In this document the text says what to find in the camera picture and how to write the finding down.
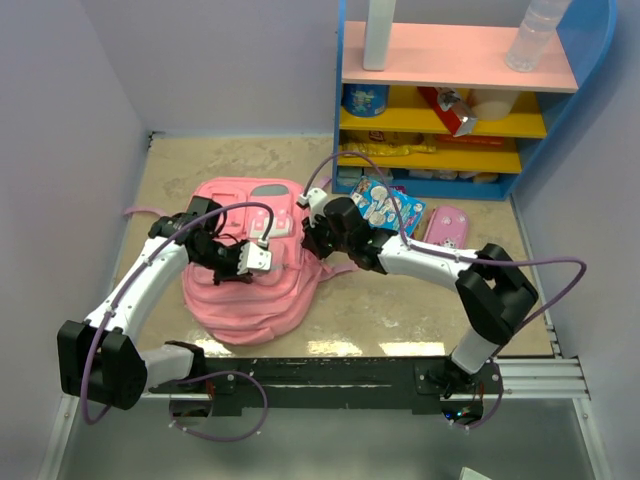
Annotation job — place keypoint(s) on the clear plastic water bottle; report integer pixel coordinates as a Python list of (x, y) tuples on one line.
[(534, 33)]

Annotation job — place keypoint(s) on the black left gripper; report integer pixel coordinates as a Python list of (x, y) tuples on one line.
[(231, 275)]

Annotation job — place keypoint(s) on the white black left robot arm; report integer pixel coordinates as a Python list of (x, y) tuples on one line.
[(98, 358)]

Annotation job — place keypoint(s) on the white plastic cup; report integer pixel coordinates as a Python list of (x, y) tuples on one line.
[(491, 104)]

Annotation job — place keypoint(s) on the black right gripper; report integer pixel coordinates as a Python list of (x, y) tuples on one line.
[(311, 238)]

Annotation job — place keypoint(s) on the pink pencil case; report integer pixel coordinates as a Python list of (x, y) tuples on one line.
[(448, 227)]

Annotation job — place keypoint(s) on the blue illustrated book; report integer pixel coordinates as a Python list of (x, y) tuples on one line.
[(387, 208)]

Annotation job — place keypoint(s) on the red flat package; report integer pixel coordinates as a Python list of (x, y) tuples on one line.
[(474, 143)]

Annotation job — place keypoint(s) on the blue wooden shelf unit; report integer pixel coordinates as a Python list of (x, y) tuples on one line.
[(465, 57)]

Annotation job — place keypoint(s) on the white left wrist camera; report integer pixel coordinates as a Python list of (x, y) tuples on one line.
[(254, 258)]

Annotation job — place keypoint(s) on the white tall bottle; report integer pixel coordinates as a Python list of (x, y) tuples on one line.
[(378, 29)]

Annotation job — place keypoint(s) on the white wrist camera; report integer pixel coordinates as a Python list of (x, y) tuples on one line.
[(254, 258), (315, 199)]

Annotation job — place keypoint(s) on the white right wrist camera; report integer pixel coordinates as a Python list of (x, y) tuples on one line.
[(315, 199)]

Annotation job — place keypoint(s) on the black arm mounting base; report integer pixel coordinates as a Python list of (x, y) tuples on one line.
[(422, 385)]

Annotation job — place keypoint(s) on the pink student backpack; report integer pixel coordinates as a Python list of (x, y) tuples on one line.
[(275, 302)]

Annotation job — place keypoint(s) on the red snack box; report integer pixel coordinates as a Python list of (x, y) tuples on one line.
[(451, 109)]

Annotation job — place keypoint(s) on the yellow chips bag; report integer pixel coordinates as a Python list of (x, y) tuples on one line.
[(387, 143)]

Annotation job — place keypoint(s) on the blue round tin can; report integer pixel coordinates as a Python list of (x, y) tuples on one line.
[(365, 100)]

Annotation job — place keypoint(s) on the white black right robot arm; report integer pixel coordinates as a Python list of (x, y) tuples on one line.
[(495, 294)]

